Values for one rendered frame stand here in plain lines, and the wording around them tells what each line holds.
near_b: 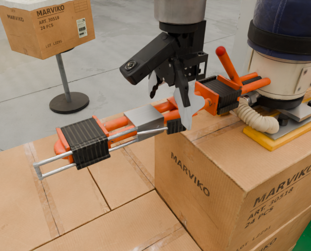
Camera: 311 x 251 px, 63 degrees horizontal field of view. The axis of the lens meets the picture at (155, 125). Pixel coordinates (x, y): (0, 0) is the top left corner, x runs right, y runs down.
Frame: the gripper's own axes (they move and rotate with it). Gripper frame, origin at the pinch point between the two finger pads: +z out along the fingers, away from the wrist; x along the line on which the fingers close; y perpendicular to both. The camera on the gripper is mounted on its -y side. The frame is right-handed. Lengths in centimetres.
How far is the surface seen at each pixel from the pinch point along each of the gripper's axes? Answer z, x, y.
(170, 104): -0.3, 2.5, 2.9
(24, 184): 53, 51, -37
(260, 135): 11.3, -8.2, 25.8
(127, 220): 53, 13, -7
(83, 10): 20, 190, 43
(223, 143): 13.1, -4.0, 16.6
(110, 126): 0.0, 2.4, -12.5
